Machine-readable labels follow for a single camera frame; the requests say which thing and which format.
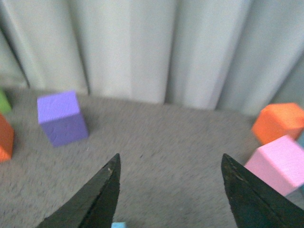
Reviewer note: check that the purple foam cube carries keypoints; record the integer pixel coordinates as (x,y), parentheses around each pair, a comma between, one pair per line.
(61,119)

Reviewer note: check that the light blue foam cube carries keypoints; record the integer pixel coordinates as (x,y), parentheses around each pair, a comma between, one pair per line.
(118,225)

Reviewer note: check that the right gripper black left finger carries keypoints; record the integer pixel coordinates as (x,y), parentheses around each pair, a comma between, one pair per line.
(94,205)

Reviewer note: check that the grey-white curtain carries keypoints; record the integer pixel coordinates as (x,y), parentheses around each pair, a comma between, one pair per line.
(209,54)

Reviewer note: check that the large cyan foam box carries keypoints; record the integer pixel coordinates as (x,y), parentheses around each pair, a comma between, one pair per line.
(300,140)

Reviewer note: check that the pink foam cube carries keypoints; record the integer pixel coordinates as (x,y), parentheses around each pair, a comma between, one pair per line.
(280,164)

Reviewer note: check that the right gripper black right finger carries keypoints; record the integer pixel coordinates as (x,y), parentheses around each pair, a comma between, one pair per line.
(253,203)

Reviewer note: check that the green foam cube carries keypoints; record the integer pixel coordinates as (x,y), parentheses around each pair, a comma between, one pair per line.
(5,106)

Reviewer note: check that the orange foam cube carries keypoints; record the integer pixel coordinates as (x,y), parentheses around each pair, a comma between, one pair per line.
(6,139)
(278,120)

